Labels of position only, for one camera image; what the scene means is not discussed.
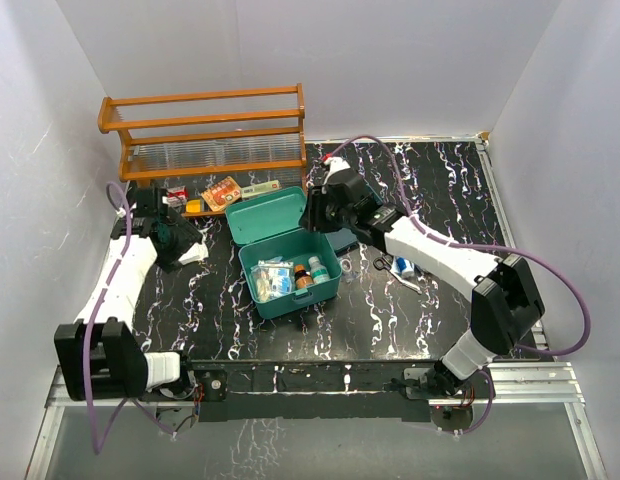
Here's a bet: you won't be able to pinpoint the teal medicine kit box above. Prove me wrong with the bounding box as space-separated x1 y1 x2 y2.
225 187 341 320

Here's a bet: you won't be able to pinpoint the blue-grey divided tray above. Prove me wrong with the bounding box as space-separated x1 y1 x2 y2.
326 228 358 256

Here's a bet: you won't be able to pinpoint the orange medicine box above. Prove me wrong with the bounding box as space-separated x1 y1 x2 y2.
201 176 242 212

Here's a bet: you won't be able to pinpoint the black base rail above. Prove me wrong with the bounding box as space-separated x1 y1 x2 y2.
189 359 496 424

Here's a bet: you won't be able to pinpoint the wooden orange shelf rack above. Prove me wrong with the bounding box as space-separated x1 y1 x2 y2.
97 83 309 188

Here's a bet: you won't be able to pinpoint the white-green medicine box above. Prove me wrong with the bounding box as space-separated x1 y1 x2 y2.
240 180 281 199

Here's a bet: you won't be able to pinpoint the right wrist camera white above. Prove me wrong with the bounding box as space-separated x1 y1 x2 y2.
321 155 350 185

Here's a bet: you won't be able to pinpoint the red-white medicine box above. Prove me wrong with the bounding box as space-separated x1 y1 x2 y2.
166 186 188 208

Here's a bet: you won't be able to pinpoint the white-blue ointment tube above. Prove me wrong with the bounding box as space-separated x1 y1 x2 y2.
393 257 415 279

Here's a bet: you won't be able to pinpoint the bag of cotton balls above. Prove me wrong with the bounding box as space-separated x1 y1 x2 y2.
252 269 271 302

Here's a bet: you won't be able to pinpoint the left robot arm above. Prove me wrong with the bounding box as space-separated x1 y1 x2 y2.
54 187 208 401

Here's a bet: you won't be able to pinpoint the white bottle green label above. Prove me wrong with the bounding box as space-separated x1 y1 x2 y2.
308 256 330 284

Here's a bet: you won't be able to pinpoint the bag of blue-white packets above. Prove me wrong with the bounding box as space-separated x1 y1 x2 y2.
250 257 294 301

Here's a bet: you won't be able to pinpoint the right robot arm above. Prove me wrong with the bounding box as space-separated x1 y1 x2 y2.
299 168 545 397

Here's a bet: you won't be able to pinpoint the white gauze pad packet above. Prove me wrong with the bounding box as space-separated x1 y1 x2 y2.
178 241 209 266

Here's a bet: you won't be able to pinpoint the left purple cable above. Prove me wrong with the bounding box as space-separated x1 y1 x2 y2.
83 182 136 455

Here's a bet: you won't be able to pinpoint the black scissors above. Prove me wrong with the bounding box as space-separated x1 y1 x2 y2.
373 254 394 271

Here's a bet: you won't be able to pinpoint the brown bottle orange cap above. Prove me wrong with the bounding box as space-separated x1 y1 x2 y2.
294 264 314 290

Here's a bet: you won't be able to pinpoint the yellow small box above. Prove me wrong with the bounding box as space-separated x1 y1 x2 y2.
186 199 202 213

